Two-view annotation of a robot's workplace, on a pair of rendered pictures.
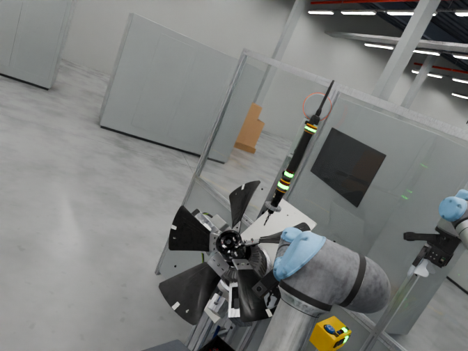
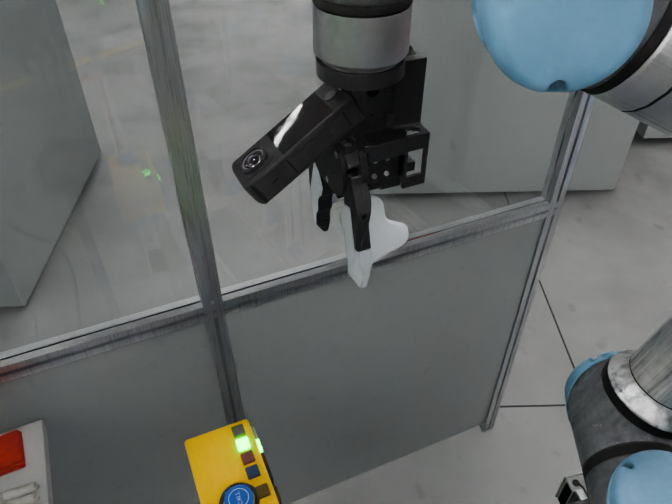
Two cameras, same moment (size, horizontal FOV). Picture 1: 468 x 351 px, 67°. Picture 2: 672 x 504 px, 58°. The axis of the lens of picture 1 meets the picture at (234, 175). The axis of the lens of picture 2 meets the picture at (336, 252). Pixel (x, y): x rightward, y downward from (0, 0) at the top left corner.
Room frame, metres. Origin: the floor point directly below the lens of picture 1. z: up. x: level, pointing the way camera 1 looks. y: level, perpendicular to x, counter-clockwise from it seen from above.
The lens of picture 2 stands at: (1.04, -0.33, 1.88)
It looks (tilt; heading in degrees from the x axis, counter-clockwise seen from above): 42 degrees down; 295
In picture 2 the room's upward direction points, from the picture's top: straight up
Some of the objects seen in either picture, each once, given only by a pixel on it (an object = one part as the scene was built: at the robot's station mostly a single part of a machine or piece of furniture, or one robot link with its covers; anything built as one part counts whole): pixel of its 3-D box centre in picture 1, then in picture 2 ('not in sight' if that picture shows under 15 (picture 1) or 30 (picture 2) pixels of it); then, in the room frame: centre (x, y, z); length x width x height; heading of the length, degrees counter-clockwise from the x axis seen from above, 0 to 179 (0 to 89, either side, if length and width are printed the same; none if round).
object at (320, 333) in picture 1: (329, 336); (234, 490); (1.36, -0.66, 1.02); 0.16 x 0.10 x 0.11; 139
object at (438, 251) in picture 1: (439, 246); (366, 121); (1.21, -0.76, 1.62); 0.09 x 0.08 x 0.12; 49
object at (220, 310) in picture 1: (219, 306); not in sight; (1.40, -0.17, 0.91); 0.12 x 0.08 x 0.12; 139
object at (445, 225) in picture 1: (450, 226); (359, 28); (1.22, -0.76, 1.70); 0.08 x 0.08 x 0.05
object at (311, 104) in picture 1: (317, 106); not in sight; (2.09, -0.28, 1.88); 0.17 x 0.15 x 0.16; 49
